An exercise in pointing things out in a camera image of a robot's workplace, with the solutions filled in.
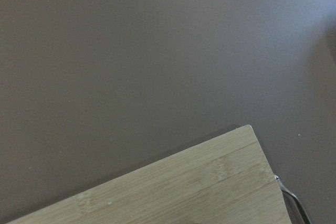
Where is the wooden cutting board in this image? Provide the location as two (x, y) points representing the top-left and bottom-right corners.
(9, 124), (312, 223)

